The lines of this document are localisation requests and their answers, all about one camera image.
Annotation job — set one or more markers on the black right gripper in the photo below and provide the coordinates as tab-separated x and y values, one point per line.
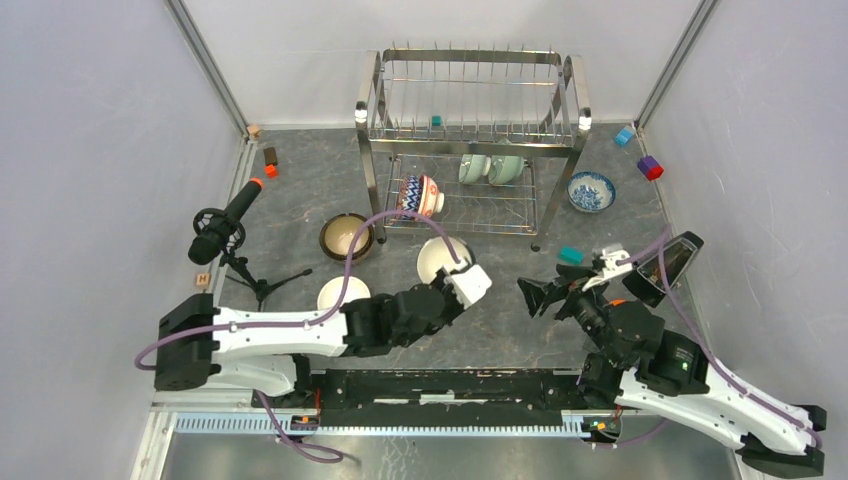
537	295

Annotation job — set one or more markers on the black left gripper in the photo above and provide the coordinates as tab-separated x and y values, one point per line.
441	283

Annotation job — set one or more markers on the teal glazed bowl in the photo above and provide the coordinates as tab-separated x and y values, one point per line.
435	254

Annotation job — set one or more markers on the blue white floral bowl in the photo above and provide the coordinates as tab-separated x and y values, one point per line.
591	192

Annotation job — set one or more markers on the orange bowl white inside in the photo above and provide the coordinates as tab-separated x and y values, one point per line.
328	295

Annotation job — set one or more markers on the black patterned bowl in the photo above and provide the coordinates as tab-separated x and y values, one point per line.
337	234

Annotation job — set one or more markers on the stainless steel dish rack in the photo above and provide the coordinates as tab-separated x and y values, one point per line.
533	104

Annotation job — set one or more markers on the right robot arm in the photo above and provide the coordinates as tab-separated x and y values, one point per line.
639	364

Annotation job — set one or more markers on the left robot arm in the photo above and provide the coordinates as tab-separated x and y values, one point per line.
199	342

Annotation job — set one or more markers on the teal block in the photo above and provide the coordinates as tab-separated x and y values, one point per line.
571	255

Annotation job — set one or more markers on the black metronome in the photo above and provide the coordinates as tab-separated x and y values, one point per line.
645	280

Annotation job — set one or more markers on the pale green bowl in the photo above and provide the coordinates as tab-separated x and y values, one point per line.
505	168

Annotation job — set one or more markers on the blue white zigzag bowl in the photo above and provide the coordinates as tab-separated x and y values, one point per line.
409	196

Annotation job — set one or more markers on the red purple block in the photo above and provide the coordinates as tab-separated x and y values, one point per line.
650	168

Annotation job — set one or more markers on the light blue block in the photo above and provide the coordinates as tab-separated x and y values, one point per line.
624	136

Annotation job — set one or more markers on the black mini tripod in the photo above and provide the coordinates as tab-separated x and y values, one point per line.
261	288

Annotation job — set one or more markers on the brown block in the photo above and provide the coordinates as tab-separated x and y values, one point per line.
270	156

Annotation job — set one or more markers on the black microphone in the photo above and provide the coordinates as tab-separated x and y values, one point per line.
217	230

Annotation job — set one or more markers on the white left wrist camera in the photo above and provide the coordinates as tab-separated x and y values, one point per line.
469	286

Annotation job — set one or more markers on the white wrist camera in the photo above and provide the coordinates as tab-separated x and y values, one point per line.
469	286
608	263

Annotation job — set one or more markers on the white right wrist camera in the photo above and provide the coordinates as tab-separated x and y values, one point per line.
608	263

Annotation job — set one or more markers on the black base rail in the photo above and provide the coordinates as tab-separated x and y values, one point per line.
438	398

